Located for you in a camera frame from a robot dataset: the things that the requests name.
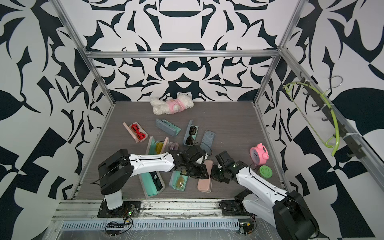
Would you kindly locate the black connector with cables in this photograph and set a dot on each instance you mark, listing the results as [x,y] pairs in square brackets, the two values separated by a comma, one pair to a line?
[114,226]

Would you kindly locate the teal case yellow glasses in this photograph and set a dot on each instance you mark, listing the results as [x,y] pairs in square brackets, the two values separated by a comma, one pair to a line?
[157,147]

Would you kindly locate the grey case black sunglasses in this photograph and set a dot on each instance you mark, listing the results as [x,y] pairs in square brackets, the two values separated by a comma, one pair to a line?
[191,134]

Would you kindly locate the green clothes hanger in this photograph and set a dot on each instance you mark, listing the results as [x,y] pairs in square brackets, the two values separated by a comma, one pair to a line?
[304,104]

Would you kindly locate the grey case white glasses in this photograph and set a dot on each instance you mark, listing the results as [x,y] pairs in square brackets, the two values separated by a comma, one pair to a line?
[207,141]

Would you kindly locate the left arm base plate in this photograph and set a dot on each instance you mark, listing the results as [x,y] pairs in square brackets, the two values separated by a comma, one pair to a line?
[128,208]

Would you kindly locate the pink case purple glasses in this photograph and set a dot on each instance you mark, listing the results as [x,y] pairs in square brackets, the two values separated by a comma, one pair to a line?
[173,146]

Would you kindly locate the black wall hook rack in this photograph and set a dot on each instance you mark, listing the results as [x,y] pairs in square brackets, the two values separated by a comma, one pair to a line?
[325,105]

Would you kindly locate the empty grey teal case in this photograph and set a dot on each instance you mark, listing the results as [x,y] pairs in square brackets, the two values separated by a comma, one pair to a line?
[167,127]

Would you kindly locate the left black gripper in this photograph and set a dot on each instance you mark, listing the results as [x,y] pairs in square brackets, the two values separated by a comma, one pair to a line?
[197,169]

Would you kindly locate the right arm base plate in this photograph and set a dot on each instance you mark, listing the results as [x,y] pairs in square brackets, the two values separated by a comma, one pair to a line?
[232,208]

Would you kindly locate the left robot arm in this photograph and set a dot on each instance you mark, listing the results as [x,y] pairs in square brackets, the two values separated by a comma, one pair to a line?
[115,171]

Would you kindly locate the small black electronics box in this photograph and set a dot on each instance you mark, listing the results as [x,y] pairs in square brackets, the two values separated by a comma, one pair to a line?
[247,228]

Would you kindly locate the pink alarm clock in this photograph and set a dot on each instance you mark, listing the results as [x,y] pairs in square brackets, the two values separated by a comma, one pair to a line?
[259,154]

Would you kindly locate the white pink plush toy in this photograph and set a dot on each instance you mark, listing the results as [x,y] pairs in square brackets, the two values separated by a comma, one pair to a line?
[172,106]

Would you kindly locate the pink case red glasses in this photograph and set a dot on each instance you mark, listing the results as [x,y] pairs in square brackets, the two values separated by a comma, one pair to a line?
[136,131]

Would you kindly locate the teal case black sunglasses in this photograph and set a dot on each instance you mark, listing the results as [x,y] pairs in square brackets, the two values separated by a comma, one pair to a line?
[152,184]

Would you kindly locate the green round tin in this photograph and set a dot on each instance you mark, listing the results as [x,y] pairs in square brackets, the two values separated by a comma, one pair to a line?
[265,172]

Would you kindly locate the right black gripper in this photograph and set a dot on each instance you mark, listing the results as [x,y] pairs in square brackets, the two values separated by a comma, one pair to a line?
[212,174]

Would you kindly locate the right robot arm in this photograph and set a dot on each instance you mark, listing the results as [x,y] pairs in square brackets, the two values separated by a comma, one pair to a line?
[286,211]

